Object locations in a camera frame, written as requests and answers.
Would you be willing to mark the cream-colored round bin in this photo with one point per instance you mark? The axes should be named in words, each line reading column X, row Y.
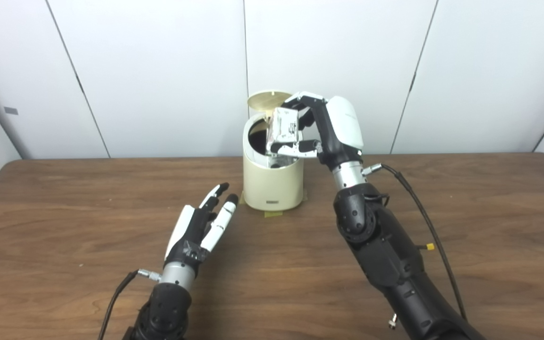
column 272, row 186

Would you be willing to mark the white green milk carton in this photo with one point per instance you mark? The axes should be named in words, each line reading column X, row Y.
column 284, row 125

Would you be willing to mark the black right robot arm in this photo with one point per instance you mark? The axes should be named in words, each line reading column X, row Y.
column 390, row 259

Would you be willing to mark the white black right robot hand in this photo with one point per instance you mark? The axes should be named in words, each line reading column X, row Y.
column 343, row 127

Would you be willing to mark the cream round bin lid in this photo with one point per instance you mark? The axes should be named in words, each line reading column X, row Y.
column 265, row 101

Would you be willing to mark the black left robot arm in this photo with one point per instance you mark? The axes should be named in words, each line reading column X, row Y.
column 168, row 307

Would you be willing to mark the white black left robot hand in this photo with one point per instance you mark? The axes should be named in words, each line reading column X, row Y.
column 191, row 231

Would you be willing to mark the grey wall sticker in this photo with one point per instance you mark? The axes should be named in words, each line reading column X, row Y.
column 11, row 110

